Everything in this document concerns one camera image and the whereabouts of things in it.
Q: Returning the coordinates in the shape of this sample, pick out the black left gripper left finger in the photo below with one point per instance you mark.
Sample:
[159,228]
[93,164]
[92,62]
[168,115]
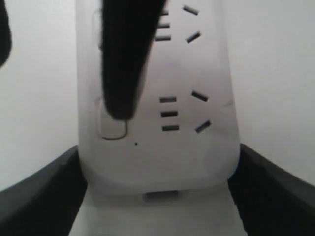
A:
[47,202]

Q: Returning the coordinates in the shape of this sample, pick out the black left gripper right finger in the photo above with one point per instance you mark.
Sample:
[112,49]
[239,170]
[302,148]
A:
[270,200]

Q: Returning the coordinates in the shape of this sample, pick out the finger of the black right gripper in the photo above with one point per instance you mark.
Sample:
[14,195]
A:
[128,29]
[5,34]

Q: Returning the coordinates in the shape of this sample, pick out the white five-outlet power strip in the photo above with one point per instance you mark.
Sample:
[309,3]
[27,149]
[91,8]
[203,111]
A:
[184,134]

